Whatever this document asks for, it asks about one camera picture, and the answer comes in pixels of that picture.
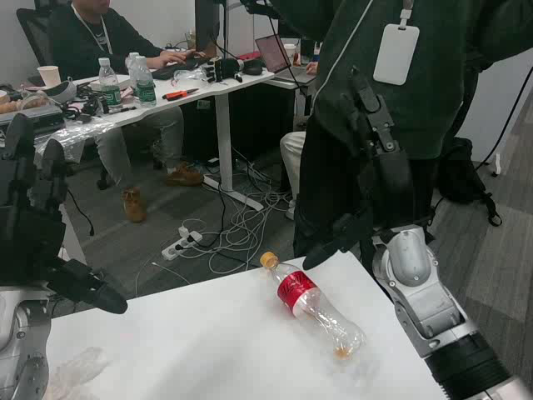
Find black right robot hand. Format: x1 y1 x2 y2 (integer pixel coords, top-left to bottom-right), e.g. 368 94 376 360
302 66 418 271

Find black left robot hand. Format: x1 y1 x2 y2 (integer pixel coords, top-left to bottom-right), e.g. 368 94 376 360
0 112 128 314

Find black backpack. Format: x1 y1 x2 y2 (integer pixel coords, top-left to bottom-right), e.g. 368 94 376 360
434 136 504 228

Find standing person in green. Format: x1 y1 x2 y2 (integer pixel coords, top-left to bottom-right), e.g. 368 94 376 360
266 0 533 268

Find seated person white trousers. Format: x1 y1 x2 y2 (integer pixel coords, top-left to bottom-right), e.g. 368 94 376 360
279 57 322 222

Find clear plastic sheet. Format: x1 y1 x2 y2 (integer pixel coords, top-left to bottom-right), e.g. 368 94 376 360
35 118 116 162

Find grey stacked boxes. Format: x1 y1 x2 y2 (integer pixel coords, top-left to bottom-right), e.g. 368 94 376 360
0 102 67 137

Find white id badge holder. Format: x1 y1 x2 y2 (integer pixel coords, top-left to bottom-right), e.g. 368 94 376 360
372 0 421 87

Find red label plastic bottle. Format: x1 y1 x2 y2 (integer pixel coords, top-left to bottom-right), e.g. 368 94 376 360
259 251 368 364

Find translucent white plastic wrapper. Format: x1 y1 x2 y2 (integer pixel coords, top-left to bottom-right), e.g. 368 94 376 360
42 346 112 400

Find white vr headset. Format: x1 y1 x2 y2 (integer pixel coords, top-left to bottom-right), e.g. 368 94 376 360
37 80 78 104

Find white power strip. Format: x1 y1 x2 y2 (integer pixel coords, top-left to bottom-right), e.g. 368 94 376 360
161 226 204 261

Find white paper cup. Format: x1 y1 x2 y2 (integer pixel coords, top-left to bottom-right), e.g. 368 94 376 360
37 65 62 89

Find open grey laptop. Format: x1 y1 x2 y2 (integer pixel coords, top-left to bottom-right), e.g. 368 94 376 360
254 33 318 83

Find white office desk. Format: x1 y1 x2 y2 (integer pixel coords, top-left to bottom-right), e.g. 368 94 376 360
0 62 276 212

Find seated person black sweater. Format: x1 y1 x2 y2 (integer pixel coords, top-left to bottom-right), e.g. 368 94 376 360
48 0 206 224

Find black office chair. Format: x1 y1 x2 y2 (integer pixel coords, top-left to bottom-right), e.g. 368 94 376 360
15 6 56 70

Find black spare robot hand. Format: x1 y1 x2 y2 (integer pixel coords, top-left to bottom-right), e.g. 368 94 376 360
203 57 246 83

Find black keyboard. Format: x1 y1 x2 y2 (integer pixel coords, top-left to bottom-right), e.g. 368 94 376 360
151 55 210 81

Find black computer monitor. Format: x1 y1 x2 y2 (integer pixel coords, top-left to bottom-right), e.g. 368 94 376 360
194 0 222 54

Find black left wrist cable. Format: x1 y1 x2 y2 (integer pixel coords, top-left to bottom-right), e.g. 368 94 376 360
62 187 96 238

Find black cable to backpack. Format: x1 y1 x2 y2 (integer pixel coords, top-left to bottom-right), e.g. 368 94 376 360
473 68 533 173

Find tangle of floor cables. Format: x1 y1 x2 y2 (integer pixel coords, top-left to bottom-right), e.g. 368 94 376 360
132 145 295 293

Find red handled pliers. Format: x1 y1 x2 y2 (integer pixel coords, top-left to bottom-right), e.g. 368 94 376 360
162 87 201 102

